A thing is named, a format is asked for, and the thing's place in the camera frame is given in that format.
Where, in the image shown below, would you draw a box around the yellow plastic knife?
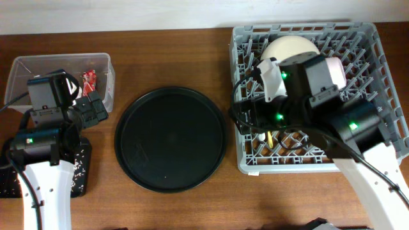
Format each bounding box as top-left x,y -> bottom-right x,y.
267,131 -> 274,149

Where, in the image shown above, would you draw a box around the red snack wrapper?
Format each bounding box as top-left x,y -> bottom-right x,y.
82,70 -> 97,96

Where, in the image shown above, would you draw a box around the beige plate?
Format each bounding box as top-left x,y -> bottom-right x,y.
261,35 -> 320,61

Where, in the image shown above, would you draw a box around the pink bowl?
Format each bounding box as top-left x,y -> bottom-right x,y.
325,57 -> 347,89

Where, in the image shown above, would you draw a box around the white plastic fork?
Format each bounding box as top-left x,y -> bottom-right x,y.
258,133 -> 266,141

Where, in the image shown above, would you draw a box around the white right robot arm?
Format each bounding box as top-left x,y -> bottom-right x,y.
230,96 -> 408,229

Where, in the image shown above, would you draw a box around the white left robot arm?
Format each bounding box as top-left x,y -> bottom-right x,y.
6,88 -> 108,229

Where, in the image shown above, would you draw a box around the clear plastic waste bin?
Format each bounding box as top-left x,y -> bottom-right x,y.
3,53 -> 115,112

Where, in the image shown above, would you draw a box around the grey dishwasher rack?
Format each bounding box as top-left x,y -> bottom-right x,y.
229,22 -> 408,176

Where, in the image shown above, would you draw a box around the round black tray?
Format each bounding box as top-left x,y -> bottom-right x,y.
114,86 -> 228,193

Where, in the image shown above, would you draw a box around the rice grains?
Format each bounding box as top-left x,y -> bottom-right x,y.
0,145 -> 90,196

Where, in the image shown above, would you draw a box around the rectangular black tray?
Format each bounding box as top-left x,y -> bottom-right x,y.
0,137 -> 93,199

